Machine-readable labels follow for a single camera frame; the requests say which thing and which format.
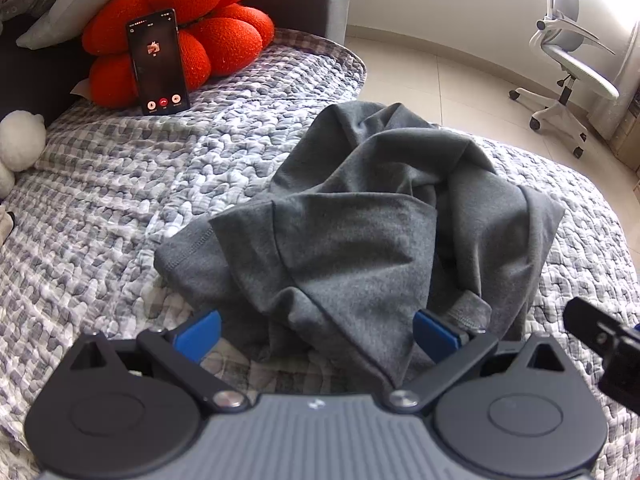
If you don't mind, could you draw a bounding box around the dark gray sofa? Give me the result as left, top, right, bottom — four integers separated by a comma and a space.
0, 0, 352, 128

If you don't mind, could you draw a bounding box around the black smartphone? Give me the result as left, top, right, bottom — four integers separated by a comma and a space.
125, 8, 191, 116

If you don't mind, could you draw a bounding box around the orange flower cushion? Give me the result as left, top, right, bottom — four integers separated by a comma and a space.
81, 0, 277, 109

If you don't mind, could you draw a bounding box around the white plush toy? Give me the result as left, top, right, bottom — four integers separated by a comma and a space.
0, 110, 47, 199

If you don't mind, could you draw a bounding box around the gray t-shirt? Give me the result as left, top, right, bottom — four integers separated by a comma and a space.
154, 101, 567, 392

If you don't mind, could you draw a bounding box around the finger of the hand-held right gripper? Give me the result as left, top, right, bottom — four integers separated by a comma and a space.
562, 296, 624, 347

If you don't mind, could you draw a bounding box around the gray white quilted blanket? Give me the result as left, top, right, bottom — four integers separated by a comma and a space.
0, 27, 640, 480

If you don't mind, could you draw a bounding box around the white gray office chair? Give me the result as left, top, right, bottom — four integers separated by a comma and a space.
508, 0, 622, 159

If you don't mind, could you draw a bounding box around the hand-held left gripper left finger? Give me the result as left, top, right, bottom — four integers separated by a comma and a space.
67, 309, 251, 414

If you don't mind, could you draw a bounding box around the light gray curtain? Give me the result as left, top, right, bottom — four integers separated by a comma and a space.
590, 0, 640, 144

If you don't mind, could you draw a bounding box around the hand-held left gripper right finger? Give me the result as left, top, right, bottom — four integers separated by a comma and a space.
385, 308, 569, 413

